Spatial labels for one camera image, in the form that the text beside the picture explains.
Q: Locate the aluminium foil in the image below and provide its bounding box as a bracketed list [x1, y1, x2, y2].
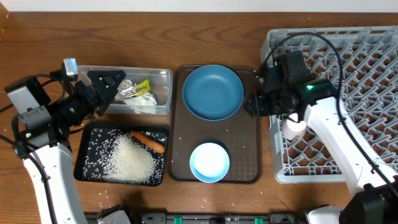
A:
[114, 80, 134, 101]

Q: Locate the pink cup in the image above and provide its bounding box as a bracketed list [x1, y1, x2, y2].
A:
[281, 113, 307, 141]

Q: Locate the green snack wrapper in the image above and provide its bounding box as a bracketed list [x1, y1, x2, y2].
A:
[132, 79, 151, 96]

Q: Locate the white napkin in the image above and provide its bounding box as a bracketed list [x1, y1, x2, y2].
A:
[123, 92, 157, 114]

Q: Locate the dark blue plate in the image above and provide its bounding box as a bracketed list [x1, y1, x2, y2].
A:
[182, 65, 244, 121]

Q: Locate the white rice pile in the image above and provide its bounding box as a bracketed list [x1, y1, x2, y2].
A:
[83, 129, 165, 184]

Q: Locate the orange carrot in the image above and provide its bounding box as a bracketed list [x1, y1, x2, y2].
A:
[130, 131, 165, 154]

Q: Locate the light blue bowl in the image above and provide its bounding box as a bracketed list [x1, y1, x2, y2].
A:
[189, 142, 230, 183]

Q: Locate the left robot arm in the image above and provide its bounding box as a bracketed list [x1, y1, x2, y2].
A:
[3, 70, 126, 223]

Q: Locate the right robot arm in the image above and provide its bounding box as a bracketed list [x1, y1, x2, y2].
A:
[244, 52, 397, 223]

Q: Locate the black waste tray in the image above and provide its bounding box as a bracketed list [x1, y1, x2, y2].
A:
[73, 121, 169, 187]

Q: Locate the grey dishwasher rack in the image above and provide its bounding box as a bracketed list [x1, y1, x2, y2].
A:
[260, 27, 397, 184]

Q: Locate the clear plastic bin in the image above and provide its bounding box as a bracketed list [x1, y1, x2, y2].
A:
[77, 65, 173, 115]

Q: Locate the brown serving tray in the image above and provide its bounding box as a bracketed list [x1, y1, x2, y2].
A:
[168, 65, 262, 184]

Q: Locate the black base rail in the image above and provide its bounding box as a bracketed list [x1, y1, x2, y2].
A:
[85, 204, 306, 224]

